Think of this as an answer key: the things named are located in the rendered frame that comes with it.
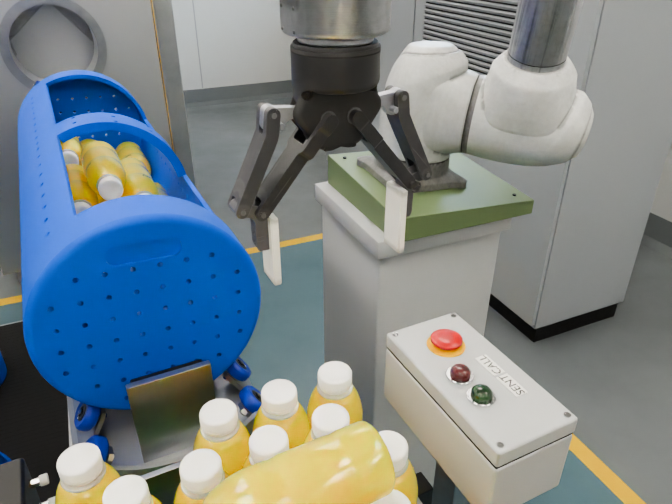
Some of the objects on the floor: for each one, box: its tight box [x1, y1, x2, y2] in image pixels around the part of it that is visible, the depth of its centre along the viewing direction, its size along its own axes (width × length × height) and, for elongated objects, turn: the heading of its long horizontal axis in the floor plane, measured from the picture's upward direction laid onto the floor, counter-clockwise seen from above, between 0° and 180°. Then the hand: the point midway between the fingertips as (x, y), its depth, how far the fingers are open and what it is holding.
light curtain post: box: [150, 0, 196, 188], centre depth 207 cm, size 6×6×170 cm
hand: (336, 252), depth 57 cm, fingers open, 13 cm apart
